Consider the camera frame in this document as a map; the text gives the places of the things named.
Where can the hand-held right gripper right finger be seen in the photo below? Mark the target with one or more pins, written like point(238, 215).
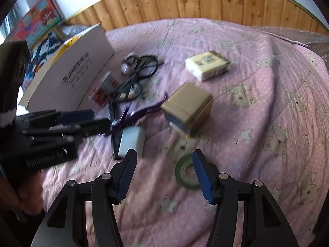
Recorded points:
point(203, 178)

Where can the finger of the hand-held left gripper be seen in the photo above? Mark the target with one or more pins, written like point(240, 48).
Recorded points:
point(95, 128)
point(77, 116)

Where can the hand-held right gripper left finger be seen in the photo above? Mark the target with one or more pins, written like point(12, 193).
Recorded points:
point(126, 176)

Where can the white cardboard box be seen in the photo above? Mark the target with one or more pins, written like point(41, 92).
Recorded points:
point(77, 64)

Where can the person's left hand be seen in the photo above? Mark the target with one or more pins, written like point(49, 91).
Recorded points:
point(24, 195)

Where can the green tape roll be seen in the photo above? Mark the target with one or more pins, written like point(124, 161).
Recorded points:
point(180, 175)

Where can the red and white small box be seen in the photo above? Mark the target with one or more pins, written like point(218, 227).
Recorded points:
point(102, 92)

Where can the grey power adapter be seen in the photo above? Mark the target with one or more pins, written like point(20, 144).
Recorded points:
point(131, 140)

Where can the blue and white picture box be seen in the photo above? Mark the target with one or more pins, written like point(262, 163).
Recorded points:
point(41, 56)

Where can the pink bear print blanket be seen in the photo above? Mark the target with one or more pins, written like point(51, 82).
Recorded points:
point(257, 133)

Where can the brown cardboard box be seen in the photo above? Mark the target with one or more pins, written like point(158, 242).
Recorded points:
point(187, 100)

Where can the colourful picture box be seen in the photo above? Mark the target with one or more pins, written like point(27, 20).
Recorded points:
point(38, 15)

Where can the cream tissue packet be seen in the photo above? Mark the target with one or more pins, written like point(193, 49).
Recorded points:
point(205, 65)

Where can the wooden wall panelling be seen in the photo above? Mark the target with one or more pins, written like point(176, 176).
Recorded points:
point(205, 0)

